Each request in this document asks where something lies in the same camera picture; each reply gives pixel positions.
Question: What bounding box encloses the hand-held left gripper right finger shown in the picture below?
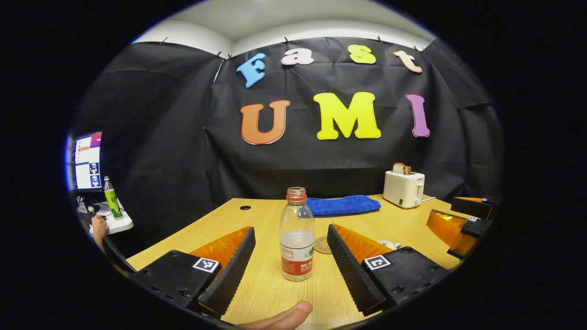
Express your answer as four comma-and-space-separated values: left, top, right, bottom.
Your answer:
327, 224, 452, 317

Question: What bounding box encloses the white side table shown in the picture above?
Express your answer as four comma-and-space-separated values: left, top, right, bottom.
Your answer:
78, 199, 134, 235

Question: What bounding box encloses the white toaster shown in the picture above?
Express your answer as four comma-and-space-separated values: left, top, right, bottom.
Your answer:
383, 170, 426, 209

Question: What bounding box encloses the blue towel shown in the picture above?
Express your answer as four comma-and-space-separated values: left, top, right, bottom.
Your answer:
306, 195, 382, 217

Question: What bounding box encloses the clear plastic water bottle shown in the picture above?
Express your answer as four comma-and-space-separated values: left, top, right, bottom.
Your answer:
279, 187, 316, 281

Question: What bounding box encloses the computer monitor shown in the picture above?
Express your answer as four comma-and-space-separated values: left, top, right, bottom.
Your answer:
68, 132, 103, 193

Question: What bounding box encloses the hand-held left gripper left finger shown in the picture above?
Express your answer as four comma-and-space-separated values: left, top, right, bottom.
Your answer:
133, 226, 256, 320

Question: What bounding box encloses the green drink bottle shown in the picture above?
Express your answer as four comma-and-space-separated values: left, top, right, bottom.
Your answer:
103, 176, 123, 220

